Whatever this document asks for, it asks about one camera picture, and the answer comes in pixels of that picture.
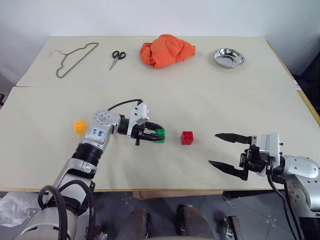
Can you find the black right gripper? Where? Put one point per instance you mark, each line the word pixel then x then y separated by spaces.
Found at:
pixel 252 158

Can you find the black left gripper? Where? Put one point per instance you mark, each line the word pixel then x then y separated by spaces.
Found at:
pixel 136 132

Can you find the green toy building cube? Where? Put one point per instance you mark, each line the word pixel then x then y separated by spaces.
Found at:
pixel 161 135

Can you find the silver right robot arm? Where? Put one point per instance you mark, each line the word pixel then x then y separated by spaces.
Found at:
pixel 300 180

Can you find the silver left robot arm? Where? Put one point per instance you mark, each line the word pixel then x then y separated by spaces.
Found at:
pixel 95 136

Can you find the red toy building cube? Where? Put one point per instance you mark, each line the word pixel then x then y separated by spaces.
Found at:
pixel 187 137

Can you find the yellow toy building cube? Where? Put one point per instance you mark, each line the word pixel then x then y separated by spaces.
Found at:
pixel 80 127

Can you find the crumpled orange cloth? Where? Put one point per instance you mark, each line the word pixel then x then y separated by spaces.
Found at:
pixel 167 51

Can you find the round stainless steel bowl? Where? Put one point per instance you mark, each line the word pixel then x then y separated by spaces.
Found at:
pixel 229 58

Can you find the clear plastic bag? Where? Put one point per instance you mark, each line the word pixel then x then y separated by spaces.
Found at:
pixel 15 205

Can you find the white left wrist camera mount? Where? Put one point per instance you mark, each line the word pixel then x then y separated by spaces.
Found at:
pixel 140 113

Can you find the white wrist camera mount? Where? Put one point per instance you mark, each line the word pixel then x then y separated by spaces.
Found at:
pixel 140 113
pixel 270 147

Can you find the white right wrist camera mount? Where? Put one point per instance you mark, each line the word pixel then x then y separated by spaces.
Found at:
pixel 270 147

